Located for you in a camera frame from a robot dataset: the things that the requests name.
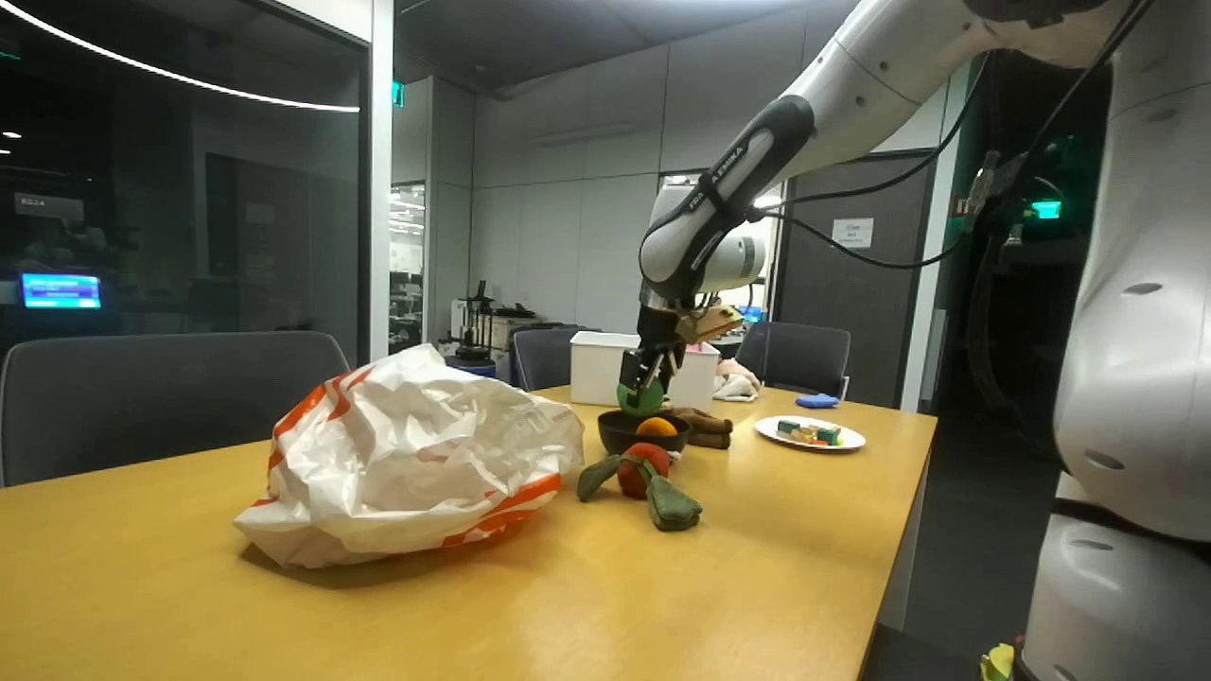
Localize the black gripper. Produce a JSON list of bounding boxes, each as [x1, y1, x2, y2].
[[615, 300, 692, 399]]

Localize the white orange plastic bag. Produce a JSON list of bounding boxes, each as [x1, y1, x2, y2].
[[232, 342, 585, 573]]

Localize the white plastic bin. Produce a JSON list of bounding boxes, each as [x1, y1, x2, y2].
[[569, 329, 723, 418]]

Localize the brown plush toy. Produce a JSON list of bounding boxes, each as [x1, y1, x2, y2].
[[675, 404, 738, 454]]

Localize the white crumpled paper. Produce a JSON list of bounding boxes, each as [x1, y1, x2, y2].
[[710, 354, 767, 409]]

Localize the gray office chair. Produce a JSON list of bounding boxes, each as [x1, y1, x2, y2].
[[0, 329, 357, 491], [733, 323, 856, 401], [508, 323, 578, 395]]

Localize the red plush toy green leaves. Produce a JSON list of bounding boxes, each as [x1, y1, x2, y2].
[[570, 440, 708, 536]]

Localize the toy food pieces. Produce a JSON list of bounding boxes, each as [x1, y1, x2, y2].
[[772, 418, 849, 452]]

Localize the white plate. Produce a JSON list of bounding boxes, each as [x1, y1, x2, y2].
[[752, 413, 872, 459]]

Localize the white paper door sign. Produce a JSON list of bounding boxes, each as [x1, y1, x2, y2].
[[824, 216, 878, 252]]

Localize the yellow green object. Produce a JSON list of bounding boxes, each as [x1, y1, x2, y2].
[[978, 641, 1027, 681]]

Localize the glowing blue monitor screen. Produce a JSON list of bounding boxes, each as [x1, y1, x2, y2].
[[18, 270, 108, 313]]

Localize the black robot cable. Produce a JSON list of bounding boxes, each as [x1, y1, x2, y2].
[[752, 72, 1001, 273]]

